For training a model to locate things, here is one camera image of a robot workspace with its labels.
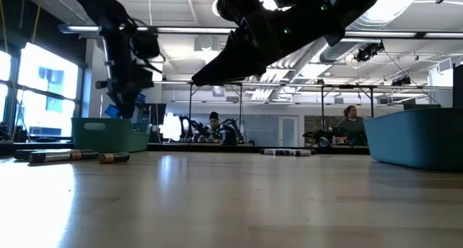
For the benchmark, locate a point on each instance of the black cylindrical device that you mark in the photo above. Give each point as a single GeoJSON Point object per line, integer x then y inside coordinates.
{"type": "Point", "coordinates": [228, 136]}

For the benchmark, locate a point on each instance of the black panel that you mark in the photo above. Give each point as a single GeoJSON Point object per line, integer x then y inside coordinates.
{"type": "Point", "coordinates": [458, 85]}

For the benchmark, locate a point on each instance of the black overhead rig frame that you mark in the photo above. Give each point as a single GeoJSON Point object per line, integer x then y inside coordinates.
{"type": "Point", "coordinates": [190, 107]}

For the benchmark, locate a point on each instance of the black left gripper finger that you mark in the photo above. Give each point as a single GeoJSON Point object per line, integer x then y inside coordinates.
{"type": "Point", "coordinates": [131, 103]}
{"type": "Point", "coordinates": [121, 105]}

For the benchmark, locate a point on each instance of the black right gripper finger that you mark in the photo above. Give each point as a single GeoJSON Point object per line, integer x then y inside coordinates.
{"type": "Point", "coordinates": [246, 67]}
{"type": "Point", "coordinates": [231, 54]}

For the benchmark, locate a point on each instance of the glass partition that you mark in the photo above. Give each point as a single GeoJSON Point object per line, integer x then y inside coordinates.
{"type": "Point", "coordinates": [260, 130]}

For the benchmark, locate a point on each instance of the white ceiling pipes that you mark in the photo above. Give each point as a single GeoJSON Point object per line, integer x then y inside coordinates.
{"type": "Point", "coordinates": [285, 69]}

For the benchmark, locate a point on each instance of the black rig-mounted camera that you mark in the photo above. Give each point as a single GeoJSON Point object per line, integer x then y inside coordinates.
{"type": "Point", "coordinates": [401, 81]}
{"type": "Point", "coordinates": [369, 52]}

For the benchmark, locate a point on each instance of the blue storage bin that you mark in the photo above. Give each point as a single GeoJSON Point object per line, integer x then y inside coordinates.
{"type": "Point", "coordinates": [142, 98]}
{"type": "Point", "coordinates": [110, 111]}

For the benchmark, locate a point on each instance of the person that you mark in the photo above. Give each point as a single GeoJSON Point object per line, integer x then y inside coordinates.
{"type": "Point", "coordinates": [351, 127]}
{"type": "Point", "coordinates": [214, 128]}

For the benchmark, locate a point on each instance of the white wall air unit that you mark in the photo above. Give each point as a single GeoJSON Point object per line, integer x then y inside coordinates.
{"type": "Point", "coordinates": [445, 64]}

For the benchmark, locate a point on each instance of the silver ventilation duct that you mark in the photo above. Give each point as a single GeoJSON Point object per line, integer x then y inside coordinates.
{"type": "Point", "coordinates": [336, 51]}

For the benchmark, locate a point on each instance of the black background robot arm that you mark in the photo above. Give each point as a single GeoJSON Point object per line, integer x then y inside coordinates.
{"type": "Point", "coordinates": [235, 125]}
{"type": "Point", "coordinates": [318, 136]}
{"type": "Point", "coordinates": [185, 127]}

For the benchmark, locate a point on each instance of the bright window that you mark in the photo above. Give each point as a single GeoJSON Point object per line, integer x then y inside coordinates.
{"type": "Point", "coordinates": [4, 85]}
{"type": "Point", "coordinates": [47, 92]}

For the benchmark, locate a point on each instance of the black aluminium table frame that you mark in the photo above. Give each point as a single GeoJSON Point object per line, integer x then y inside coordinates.
{"type": "Point", "coordinates": [202, 148]}

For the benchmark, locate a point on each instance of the long ceiling light bar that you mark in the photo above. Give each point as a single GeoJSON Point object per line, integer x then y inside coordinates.
{"type": "Point", "coordinates": [181, 30]}

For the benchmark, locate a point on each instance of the black desk equipment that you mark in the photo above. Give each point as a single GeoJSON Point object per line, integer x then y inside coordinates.
{"type": "Point", "coordinates": [9, 136]}

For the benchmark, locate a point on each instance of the white door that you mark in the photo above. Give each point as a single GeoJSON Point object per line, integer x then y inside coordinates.
{"type": "Point", "coordinates": [289, 131]}

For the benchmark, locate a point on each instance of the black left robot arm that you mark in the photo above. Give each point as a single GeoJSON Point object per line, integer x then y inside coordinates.
{"type": "Point", "coordinates": [97, 6]}

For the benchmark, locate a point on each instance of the green plastic bin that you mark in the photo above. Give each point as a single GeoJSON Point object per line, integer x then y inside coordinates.
{"type": "Point", "coordinates": [105, 136]}

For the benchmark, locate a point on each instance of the blue plastic bin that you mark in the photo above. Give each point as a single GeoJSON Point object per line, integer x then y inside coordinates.
{"type": "Point", "coordinates": [416, 139]}

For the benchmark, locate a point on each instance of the dark flat monitor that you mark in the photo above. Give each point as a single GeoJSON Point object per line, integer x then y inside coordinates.
{"type": "Point", "coordinates": [421, 106]}

